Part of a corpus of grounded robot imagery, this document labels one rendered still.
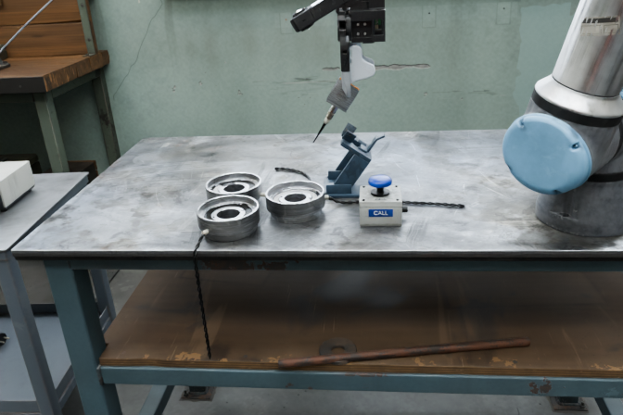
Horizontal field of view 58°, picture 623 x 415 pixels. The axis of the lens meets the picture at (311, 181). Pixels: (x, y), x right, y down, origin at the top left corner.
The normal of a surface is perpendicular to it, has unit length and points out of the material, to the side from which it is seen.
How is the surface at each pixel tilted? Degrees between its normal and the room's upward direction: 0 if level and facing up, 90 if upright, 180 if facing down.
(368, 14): 90
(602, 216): 73
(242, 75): 90
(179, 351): 0
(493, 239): 0
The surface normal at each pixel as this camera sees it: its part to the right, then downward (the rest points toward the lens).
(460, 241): -0.06, -0.92
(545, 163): -0.72, 0.41
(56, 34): -0.10, 0.38
